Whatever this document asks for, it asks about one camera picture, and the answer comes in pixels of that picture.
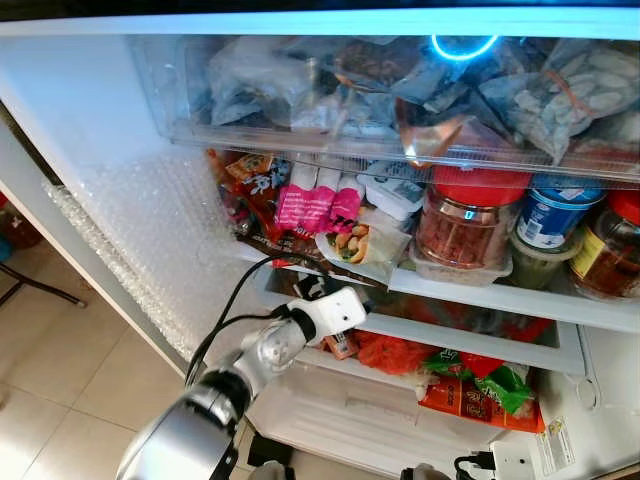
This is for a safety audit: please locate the clear plastic fridge drawer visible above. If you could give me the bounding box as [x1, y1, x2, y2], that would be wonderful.
[130, 34, 640, 187]

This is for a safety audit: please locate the white fridge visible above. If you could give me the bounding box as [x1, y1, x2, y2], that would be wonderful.
[0, 0, 640, 480]

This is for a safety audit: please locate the white fridge sticker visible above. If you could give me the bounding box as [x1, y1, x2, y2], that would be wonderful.
[535, 418, 580, 474]

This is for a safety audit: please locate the clear bag of nuts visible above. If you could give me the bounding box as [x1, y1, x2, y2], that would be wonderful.
[315, 215, 412, 287]

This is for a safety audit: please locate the small orange carton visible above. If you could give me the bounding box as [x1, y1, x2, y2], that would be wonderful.
[322, 330, 362, 362]

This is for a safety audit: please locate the pink and white packet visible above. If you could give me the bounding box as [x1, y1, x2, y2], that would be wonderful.
[275, 165, 308, 234]
[328, 172, 367, 237]
[300, 166, 338, 236]

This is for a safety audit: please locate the red mesh bag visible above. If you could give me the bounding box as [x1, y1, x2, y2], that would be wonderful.
[355, 330, 442, 377]

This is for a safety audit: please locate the red orange printed package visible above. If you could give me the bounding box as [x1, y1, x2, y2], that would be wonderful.
[205, 150, 292, 251]

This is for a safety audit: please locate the white and blue packet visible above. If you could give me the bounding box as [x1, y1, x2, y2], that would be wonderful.
[360, 164, 432, 222]

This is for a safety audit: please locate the clear plastic tray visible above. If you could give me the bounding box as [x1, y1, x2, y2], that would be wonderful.
[409, 240, 517, 289]

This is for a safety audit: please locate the red-lid jar of red bits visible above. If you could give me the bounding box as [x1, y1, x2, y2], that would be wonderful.
[415, 165, 532, 271]

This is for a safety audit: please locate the clear bubble wrap sheet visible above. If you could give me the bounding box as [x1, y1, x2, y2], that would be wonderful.
[45, 150, 263, 361]

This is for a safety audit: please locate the orange red flat packet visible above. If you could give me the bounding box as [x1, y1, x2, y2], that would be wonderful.
[417, 375, 547, 435]

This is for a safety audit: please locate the copper coloured food bag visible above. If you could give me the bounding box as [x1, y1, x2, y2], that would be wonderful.
[395, 100, 473, 167]

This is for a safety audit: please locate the grey frozen food bag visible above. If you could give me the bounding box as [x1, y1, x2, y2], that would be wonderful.
[205, 38, 323, 131]

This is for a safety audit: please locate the green and red snack packet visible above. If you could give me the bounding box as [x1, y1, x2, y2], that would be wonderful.
[420, 348, 537, 417]

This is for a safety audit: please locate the green plastic container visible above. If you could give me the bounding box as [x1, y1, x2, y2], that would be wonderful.
[509, 226, 587, 292]

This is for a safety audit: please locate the dark frozen food bag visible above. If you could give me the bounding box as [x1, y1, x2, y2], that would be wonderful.
[330, 38, 443, 103]

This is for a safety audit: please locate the blue and white can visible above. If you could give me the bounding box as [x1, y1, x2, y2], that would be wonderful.
[515, 178, 607, 251]

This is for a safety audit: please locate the black metal furniture leg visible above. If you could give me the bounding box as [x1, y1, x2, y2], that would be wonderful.
[0, 262, 87, 310]

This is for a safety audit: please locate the red-lid jar with yellow label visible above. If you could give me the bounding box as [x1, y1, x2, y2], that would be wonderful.
[569, 190, 640, 301]

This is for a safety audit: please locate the dark red container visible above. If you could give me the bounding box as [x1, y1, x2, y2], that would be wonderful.
[0, 195, 42, 252]

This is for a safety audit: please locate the clear bag of dumplings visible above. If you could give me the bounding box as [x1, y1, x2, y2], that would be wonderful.
[480, 40, 640, 166]

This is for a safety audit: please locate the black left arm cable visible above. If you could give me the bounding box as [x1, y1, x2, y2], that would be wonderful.
[196, 312, 286, 356]
[185, 255, 286, 387]

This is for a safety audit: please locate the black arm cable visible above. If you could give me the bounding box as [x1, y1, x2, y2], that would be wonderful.
[185, 255, 286, 387]
[196, 312, 286, 356]
[453, 452, 498, 479]

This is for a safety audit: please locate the white fridge shelf rail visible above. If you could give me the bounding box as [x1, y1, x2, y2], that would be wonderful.
[385, 262, 640, 335]

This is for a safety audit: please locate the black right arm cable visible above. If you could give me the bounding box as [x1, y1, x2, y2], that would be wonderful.
[453, 452, 498, 479]

